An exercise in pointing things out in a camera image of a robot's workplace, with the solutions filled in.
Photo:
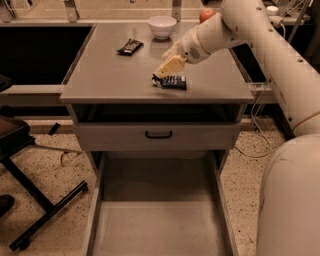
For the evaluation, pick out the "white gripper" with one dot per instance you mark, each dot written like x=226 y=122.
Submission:
x=189 y=46

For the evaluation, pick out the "blue rxbar wrapper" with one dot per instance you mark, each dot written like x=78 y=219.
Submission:
x=170 y=82

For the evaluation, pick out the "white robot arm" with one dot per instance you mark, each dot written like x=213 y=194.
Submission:
x=289 y=205

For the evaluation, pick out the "grey drawer cabinet counter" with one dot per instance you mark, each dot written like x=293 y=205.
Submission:
x=106 y=87

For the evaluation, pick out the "closed grey drawer front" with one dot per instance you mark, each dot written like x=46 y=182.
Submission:
x=121 y=137

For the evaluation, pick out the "open grey drawer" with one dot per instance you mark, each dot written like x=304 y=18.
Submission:
x=158 y=207

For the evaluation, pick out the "white ceramic bowl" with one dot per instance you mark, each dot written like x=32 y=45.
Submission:
x=162 y=26

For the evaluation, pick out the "dark snack bar wrapper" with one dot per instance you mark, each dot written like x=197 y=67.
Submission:
x=130 y=47

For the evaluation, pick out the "red apple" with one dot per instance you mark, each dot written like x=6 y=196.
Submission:
x=205 y=14

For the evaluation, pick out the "white power strip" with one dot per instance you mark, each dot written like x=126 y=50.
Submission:
x=275 y=19

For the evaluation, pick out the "black shoe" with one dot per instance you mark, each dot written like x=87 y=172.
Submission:
x=6 y=203

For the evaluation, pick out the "black drawer handle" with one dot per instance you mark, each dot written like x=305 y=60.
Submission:
x=158 y=135

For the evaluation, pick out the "grey side rail left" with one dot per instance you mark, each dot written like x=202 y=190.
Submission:
x=32 y=96

